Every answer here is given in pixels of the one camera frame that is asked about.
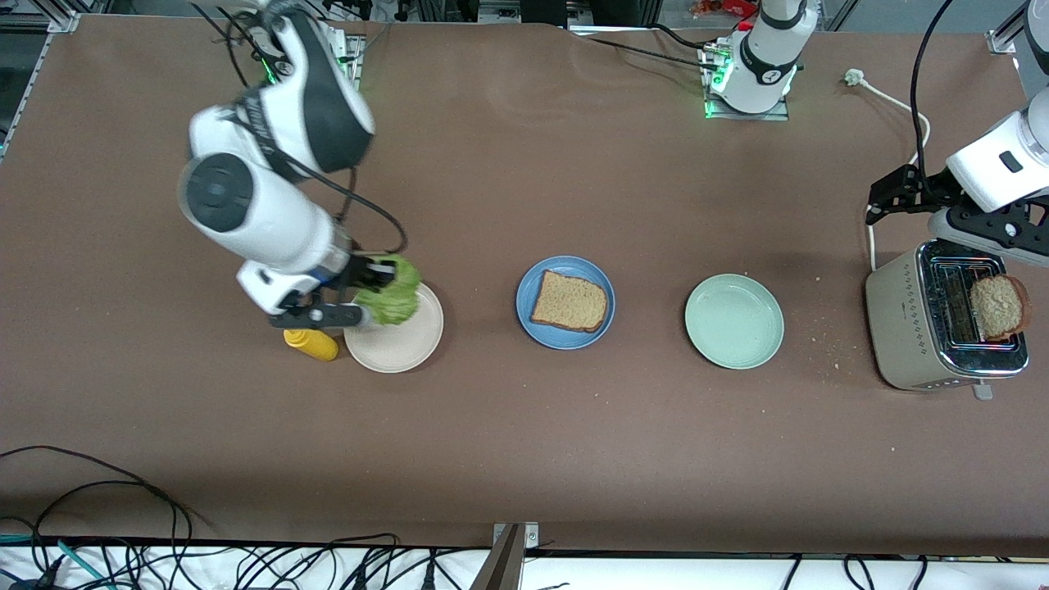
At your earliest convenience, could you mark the green lettuce leaf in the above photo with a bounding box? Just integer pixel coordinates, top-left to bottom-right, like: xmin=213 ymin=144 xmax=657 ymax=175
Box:
xmin=352 ymin=256 xmax=424 ymax=327

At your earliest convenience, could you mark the yellow mustard squeeze bottle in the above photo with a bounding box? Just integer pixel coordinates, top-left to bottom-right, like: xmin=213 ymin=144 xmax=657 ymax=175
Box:
xmin=284 ymin=326 xmax=339 ymax=362

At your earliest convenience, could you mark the brown bread slice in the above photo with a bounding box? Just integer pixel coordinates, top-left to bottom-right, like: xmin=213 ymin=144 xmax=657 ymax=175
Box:
xmin=530 ymin=270 xmax=609 ymax=334
xmin=970 ymin=275 xmax=1032 ymax=343

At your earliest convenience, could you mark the blue plate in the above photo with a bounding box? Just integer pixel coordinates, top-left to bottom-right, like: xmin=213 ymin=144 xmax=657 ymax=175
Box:
xmin=515 ymin=256 xmax=616 ymax=352

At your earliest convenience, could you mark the beige plate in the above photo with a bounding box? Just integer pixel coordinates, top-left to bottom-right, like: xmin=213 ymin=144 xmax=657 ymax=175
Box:
xmin=344 ymin=283 xmax=445 ymax=374

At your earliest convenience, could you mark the pale green plate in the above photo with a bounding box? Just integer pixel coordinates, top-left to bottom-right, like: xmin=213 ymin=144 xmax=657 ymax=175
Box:
xmin=684 ymin=273 xmax=785 ymax=370

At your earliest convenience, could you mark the beige chrome toaster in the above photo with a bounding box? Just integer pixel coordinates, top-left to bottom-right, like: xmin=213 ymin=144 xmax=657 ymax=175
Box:
xmin=865 ymin=238 xmax=1031 ymax=401

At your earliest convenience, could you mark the red packet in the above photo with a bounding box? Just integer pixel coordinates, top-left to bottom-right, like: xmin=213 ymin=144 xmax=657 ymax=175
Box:
xmin=691 ymin=0 xmax=759 ymax=19

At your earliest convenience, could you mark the grey metal bar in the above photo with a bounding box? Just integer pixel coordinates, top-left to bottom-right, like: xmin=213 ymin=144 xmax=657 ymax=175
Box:
xmin=469 ymin=524 xmax=523 ymax=590

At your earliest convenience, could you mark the white toaster power cord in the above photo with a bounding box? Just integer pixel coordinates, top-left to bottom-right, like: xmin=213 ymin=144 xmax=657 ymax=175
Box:
xmin=844 ymin=69 xmax=932 ymax=271

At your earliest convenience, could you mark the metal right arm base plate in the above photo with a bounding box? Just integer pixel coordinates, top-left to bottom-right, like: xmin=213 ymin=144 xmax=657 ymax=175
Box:
xmin=326 ymin=25 xmax=366 ymax=93

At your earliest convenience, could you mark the thin black table cable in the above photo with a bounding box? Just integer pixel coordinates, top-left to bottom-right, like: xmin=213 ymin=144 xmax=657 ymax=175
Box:
xmin=570 ymin=23 xmax=722 ymax=71

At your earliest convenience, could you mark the silver metal bracket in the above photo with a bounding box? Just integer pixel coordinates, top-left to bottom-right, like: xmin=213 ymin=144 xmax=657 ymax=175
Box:
xmin=492 ymin=522 xmax=540 ymax=548

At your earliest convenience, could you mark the black looped floor cable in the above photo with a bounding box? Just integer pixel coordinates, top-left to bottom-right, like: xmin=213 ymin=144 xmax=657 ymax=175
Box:
xmin=0 ymin=447 xmax=193 ymax=566

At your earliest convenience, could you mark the teal cable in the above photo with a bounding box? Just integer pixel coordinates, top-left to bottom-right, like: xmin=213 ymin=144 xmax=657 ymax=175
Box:
xmin=0 ymin=533 xmax=111 ymax=590

